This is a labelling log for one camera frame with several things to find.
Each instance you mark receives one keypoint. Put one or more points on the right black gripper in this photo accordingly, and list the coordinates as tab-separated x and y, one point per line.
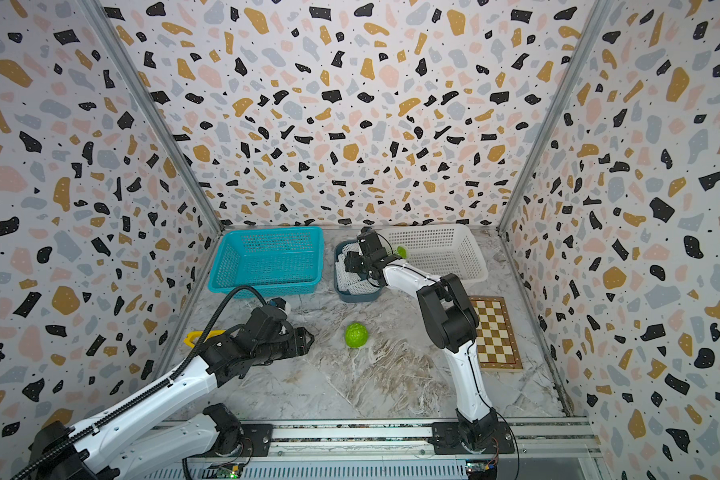
350	261

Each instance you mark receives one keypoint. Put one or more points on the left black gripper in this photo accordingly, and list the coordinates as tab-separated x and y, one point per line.
299	344

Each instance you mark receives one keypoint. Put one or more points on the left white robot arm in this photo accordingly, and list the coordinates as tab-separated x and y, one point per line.
156	402

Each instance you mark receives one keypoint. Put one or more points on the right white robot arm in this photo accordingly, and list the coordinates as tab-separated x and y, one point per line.
450	322

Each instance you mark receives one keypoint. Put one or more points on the pile of white foam nets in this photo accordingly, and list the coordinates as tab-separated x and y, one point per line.
349	283

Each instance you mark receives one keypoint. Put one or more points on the dark teal small bin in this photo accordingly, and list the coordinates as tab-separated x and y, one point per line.
352	299

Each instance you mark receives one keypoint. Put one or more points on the white plastic basket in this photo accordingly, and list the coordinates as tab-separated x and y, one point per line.
440	250

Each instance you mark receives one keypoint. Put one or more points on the teal plastic basket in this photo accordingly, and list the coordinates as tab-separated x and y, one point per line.
277	262

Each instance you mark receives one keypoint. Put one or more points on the yellow triangular plastic piece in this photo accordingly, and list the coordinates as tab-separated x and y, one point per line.
192	337

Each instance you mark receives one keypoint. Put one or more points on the wooden chessboard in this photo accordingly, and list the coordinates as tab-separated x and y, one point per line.
496	344

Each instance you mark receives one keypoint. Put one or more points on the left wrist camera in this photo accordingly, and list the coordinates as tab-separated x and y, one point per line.
280	303

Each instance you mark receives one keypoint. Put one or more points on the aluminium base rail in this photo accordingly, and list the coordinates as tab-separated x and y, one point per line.
553	448

